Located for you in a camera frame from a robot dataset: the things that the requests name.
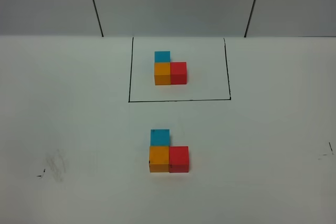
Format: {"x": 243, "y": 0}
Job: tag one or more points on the orange template block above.
{"x": 162, "y": 73}

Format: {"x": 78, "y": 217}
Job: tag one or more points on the red template block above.
{"x": 178, "y": 73}

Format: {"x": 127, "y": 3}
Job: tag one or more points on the blue template block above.
{"x": 162, "y": 56}

